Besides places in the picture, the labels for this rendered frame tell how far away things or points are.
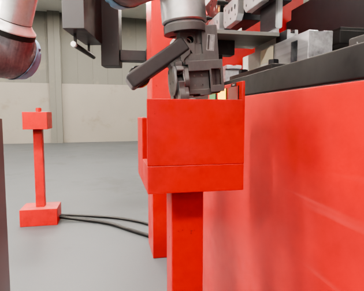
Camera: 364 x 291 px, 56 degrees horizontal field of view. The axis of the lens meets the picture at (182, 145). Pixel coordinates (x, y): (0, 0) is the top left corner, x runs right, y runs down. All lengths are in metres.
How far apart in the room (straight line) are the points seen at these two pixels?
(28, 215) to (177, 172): 2.17
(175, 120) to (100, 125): 9.37
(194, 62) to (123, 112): 9.40
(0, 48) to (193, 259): 0.67
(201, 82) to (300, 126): 0.18
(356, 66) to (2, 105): 9.81
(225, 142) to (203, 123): 0.05
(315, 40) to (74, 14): 1.45
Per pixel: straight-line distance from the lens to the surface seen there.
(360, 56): 0.49
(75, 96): 9.90
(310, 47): 0.83
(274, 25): 1.03
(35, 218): 2.66
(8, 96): 10.07
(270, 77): 0.70
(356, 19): 1.60
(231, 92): 0.61
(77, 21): 2.02
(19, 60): 0.98
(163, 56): 0.57
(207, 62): 0.57
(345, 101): 0.50
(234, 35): 0.95
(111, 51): 2.37
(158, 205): 1.88
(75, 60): 10.00
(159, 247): 1.95
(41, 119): 2.54
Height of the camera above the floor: 0.79
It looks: 5 degrees down
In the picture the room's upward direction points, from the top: straight up
